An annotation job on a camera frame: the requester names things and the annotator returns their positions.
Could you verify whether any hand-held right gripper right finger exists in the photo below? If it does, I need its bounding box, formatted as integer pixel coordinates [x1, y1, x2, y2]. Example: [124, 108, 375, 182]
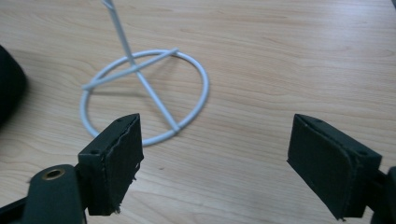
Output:
[286, 113, 383, 221]

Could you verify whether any white wire stand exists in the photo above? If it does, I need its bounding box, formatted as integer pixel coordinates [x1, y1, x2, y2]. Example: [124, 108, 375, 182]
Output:
[79, 0, 210, 147]

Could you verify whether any black rounded object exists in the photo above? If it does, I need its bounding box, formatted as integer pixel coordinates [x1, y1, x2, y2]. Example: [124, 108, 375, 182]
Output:
[0, 45, 28, 129]

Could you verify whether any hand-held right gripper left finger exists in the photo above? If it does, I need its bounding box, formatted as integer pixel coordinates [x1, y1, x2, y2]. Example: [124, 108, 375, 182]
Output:
[78, 113, 145, 217]

